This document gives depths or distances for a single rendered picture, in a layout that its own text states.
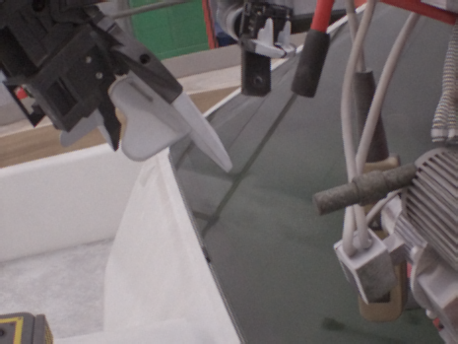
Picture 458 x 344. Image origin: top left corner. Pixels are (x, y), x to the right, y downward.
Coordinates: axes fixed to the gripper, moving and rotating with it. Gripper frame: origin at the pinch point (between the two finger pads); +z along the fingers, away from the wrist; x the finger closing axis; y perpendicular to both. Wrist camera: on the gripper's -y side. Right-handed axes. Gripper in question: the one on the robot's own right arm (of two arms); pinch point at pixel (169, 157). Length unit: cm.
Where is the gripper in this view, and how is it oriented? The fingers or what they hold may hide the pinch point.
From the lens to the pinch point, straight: 64.8
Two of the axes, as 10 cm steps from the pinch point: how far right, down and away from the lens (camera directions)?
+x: 6.2, 1.2, -7.7
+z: 4.9, 7.1, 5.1
